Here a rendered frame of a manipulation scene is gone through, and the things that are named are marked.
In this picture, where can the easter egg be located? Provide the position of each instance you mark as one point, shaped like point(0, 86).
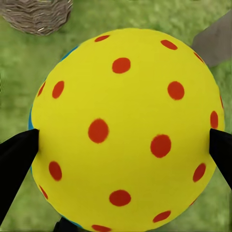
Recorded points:
point(124, 124)

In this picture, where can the wicker basket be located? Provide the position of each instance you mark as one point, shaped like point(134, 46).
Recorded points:
point(39, 17)

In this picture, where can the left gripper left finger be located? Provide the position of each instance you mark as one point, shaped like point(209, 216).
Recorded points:
point(16, 156)

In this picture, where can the tree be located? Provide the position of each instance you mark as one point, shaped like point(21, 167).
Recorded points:
point(214, 44)

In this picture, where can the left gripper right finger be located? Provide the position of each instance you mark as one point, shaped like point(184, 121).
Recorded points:
point(221, 152)

